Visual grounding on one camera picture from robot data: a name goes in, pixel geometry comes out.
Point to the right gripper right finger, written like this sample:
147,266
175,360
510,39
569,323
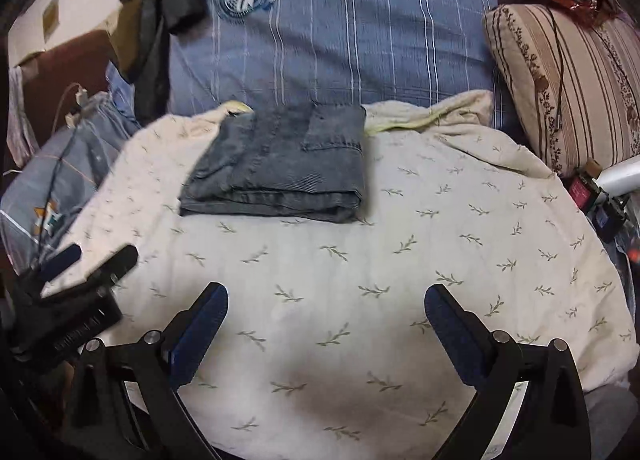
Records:
552,422

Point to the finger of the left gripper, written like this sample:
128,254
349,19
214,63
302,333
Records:
59,262
104,277

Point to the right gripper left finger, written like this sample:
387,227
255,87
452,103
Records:
124,401

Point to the grey denim pants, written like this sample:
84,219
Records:
300,161

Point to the pinkish hanging cloth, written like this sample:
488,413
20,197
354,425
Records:
21,139

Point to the white power strip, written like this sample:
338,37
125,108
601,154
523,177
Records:
76,114

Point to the white phone charger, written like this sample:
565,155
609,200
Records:
81,97

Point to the cream leaf-print blanket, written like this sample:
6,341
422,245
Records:
326,352

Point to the dark bottle blue label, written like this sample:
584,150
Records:
609,217

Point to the dark bottle red label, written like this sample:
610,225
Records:
584,189

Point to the clear plastic wrap roll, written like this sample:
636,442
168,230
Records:
622,178

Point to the black leather fur-lined jacket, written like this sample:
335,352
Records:
141,47

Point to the blue plaid folded quilt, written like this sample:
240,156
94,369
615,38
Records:
283,52

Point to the beige striped floral pillow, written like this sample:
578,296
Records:
575,89

